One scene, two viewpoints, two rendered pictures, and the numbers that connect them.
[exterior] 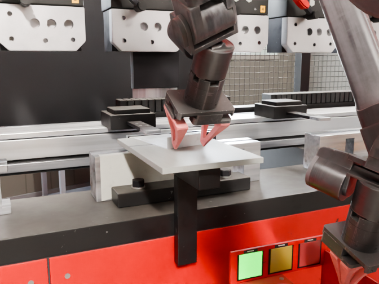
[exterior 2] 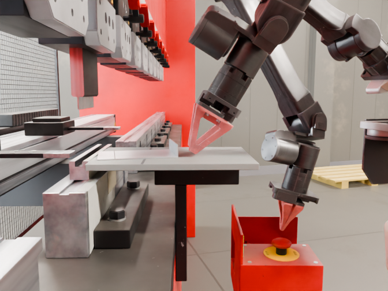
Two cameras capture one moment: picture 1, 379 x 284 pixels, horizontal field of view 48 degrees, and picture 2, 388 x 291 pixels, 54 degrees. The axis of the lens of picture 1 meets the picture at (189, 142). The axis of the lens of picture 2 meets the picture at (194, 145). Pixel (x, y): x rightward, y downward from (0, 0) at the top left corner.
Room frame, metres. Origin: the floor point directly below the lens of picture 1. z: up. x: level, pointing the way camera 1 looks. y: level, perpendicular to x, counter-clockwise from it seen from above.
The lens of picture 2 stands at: (0.50, 0.60, 1.11)
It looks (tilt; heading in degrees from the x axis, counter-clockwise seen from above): 8 degrees down; 292
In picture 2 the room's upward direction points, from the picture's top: straight up
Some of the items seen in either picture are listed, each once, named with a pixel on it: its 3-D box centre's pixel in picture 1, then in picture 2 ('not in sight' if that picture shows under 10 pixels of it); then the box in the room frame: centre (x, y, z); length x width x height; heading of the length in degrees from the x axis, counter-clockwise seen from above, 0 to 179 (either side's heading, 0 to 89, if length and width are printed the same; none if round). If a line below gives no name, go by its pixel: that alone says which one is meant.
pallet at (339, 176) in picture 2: not in sight; (353, 175); (0.44, -4.62, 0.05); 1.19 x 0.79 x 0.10; 39
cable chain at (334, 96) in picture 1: (315, 97); (31, 116); (1.59, -0.47, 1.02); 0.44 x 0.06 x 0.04; 114
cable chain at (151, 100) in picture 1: (175, 103); not in sight; (1.37, 0.05, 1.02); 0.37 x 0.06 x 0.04; 114
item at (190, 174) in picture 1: (191, 213); (196, 219); (0.74, 0.00, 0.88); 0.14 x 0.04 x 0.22; 24
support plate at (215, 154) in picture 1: (183, 149); (174, 157); (0.78, 0.01, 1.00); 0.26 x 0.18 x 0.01; 24
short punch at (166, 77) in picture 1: (154, 74); (85, 79); (0.92, 0.07, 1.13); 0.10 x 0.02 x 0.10; 114
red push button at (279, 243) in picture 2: not in sight; (281, 247); (0.62, -0.15, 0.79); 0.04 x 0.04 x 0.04
